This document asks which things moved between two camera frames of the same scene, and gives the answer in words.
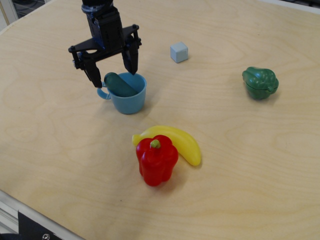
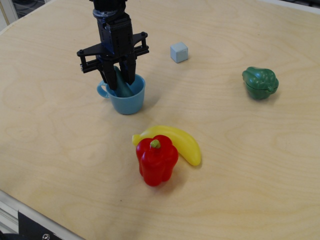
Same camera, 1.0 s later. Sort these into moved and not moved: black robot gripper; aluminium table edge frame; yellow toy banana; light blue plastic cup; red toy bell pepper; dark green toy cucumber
Moved: black robot gripper; dark green toy cucumber
Not moved: aluminium table edge frame; yellow toy banana; red toy bell pepper; light blue plastic cup
